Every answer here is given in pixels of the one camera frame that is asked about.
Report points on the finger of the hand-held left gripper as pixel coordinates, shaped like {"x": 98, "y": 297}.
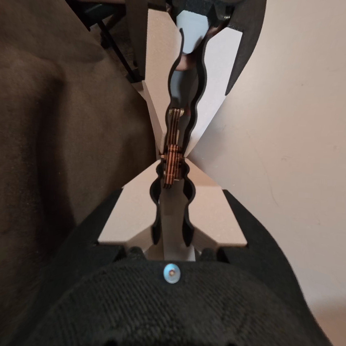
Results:
{"x": 219, "y": 67}
{"x": 159, "y": 67}

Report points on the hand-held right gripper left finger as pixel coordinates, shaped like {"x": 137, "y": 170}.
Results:
{"x": 127, "y": 216}

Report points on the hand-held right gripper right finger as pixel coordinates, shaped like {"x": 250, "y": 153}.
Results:
{"x": 216, "y": 216}

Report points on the wooden model assembly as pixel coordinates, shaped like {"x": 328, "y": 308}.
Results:
{"x": 173, "y": 162}

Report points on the grey desk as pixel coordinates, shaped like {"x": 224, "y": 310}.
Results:
{"x": 283, "y": 135}

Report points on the person's left hand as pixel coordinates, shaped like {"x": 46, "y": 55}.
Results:
{"x": 186, "y": 62}

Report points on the brown shirt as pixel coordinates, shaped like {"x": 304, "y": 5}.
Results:
{"x": 54, "y": 135}

